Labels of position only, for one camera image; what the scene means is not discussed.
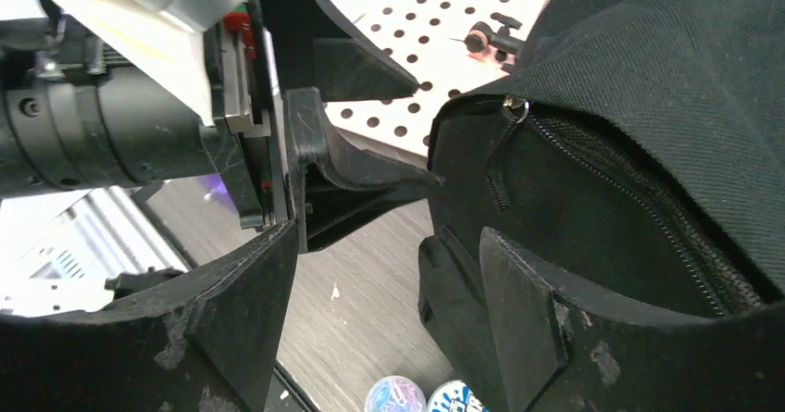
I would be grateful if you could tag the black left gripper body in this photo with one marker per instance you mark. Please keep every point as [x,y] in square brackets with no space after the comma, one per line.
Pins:
[76,114]

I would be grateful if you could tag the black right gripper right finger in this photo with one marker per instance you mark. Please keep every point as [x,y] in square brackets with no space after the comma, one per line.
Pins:
[565,343]

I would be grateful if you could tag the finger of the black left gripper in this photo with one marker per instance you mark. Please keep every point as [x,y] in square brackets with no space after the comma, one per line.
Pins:
[336,188]
[316,46]

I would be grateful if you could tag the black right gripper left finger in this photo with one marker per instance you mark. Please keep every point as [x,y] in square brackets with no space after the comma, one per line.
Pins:
[204,341]

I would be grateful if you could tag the black backpack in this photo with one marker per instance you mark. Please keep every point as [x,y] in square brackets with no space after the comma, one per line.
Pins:
[639,144]

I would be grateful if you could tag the pink perforated board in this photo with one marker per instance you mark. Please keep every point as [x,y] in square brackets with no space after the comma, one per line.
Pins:
[427,38]

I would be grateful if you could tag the purple card holder box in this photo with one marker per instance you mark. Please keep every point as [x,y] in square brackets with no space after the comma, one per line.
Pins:
[215,189]

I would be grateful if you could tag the blue patterned lid jar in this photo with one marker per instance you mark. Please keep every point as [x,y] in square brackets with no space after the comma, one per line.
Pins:
[454,396]

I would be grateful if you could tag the pink stand with black feet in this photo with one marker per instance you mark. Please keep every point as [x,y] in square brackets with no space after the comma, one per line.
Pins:
[500,46]

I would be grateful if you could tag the clear jar of beads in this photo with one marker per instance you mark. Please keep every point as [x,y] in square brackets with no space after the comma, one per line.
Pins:
[395,394]

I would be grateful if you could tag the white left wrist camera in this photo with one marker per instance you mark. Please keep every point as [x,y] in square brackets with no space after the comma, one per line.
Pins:
[163,38]

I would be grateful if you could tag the aluminium frame rail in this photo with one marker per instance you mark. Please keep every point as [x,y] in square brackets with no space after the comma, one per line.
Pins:
[64,252]

